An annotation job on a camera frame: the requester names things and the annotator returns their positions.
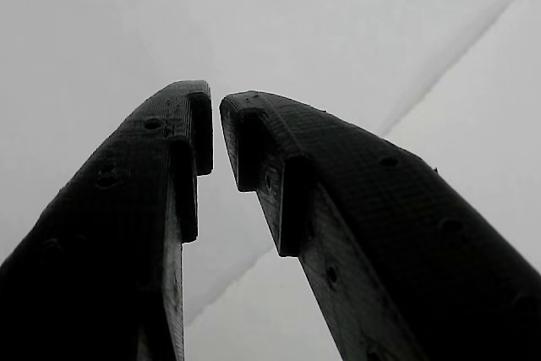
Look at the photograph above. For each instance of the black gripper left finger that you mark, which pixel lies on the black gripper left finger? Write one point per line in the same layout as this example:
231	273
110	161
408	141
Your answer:
105	230

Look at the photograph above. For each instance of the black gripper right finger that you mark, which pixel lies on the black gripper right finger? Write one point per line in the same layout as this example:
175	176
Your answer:
401	251

